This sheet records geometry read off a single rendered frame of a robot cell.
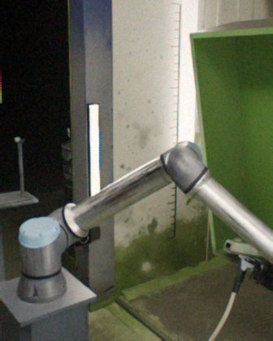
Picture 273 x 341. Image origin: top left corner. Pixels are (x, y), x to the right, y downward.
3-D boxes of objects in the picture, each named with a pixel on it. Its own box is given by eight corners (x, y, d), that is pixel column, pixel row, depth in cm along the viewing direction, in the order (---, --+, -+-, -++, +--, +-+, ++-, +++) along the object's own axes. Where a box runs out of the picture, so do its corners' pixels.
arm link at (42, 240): (13, 273, 160) (10, 228, 156) (34, 254, 176) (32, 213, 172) (50, 278, 156) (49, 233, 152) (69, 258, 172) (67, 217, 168)
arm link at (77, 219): (26, 229, 175) (185, 135, 149) (45, 215, 191) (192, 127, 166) (47, 261, 175) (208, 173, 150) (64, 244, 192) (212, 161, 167)
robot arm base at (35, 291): (28, 309, 155) (27, 283, 152) (10, 287, 170) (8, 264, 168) (75, 293, 165) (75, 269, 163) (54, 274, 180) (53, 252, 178)
